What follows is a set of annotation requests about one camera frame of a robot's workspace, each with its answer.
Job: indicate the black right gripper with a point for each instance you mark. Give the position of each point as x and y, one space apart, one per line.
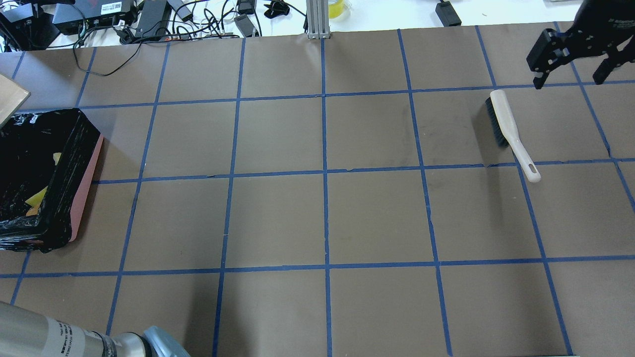
606 21

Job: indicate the beige hand brush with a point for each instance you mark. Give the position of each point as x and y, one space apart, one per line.
506 133

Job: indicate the beige plastic dustpan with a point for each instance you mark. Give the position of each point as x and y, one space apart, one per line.
12 97

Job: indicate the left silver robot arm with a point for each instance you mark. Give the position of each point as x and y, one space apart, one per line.
24 333

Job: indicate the black lined trash bin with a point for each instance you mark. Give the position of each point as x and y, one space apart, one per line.
50 149

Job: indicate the black power adapter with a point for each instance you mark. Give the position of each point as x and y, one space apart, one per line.
447 14

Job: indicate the yellow tape roll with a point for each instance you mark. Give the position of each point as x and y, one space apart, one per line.
337 9

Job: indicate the black computer box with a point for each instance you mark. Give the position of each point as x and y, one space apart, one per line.
71 19

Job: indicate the pale yellow squash slice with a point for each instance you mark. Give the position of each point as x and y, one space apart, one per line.
36 200

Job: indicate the aluminium frame post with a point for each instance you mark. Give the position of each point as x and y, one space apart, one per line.
317 19

